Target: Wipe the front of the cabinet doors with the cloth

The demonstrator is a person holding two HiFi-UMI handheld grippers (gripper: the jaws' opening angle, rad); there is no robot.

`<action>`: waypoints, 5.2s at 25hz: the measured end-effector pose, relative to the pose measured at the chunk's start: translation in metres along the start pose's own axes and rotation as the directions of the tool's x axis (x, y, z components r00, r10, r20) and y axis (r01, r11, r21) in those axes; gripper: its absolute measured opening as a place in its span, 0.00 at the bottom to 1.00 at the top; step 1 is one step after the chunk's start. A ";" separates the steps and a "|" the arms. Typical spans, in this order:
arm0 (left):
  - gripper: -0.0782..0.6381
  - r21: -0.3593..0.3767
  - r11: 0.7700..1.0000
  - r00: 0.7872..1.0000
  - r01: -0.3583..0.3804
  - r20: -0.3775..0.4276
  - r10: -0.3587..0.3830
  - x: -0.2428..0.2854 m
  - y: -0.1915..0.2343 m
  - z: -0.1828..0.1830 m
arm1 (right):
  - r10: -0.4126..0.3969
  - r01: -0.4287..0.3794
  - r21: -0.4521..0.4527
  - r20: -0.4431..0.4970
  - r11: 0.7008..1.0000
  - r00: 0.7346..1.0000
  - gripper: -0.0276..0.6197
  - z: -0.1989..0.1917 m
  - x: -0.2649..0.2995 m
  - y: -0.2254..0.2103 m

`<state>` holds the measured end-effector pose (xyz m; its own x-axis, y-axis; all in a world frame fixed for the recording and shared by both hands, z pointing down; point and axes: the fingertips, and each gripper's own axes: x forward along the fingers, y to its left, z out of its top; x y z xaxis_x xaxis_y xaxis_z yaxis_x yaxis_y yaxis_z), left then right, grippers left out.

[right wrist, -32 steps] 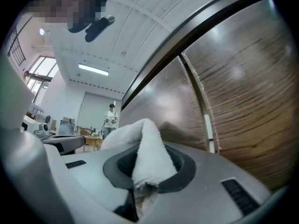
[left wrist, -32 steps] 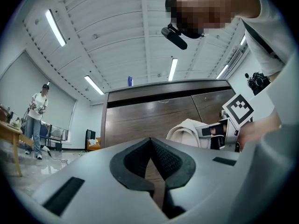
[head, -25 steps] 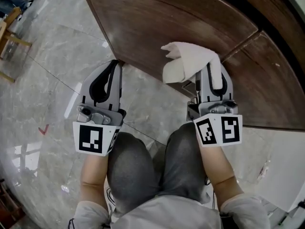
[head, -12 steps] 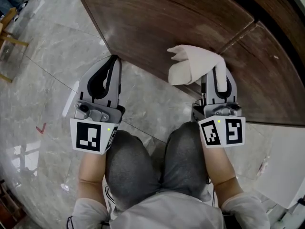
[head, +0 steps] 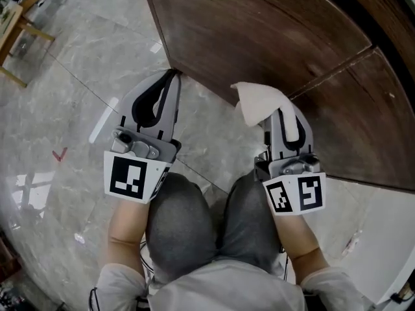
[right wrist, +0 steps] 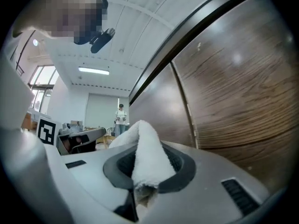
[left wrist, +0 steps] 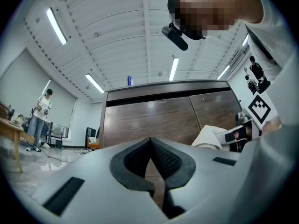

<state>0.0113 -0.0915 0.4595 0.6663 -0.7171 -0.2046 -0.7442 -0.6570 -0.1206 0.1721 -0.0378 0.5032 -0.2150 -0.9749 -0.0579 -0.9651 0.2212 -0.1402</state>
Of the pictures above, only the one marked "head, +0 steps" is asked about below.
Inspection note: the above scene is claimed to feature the person's leg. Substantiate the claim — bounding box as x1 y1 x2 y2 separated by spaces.
214 172 283 275
145 172 219 284

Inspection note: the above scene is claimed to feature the person's white shirt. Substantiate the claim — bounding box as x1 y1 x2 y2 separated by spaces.
95 258 369 311

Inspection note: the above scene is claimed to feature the person's right forearm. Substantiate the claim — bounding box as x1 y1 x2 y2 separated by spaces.
270 207 332 286

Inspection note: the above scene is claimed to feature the person's left forearm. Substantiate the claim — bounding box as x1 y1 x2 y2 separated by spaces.
106 195 154 269

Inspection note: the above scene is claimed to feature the person's right leg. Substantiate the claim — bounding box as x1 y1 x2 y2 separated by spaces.
214 172 283 275

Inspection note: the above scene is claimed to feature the light wooden coffee table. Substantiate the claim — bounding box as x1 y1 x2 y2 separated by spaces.
0 0 56 89

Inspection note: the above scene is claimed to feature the white rectangular ceramic basin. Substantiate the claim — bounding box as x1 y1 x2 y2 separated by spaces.
324 176 415 306

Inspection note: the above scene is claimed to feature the person's left leg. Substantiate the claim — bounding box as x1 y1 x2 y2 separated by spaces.
145 172 219 284

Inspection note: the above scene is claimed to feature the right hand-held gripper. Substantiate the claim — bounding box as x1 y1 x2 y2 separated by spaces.
254 104 327 216

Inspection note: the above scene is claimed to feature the white terry cloth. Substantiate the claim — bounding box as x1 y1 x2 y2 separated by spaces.
230 81 304 143

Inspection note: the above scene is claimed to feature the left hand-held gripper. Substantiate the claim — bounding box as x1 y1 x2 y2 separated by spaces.
102 69 183 205

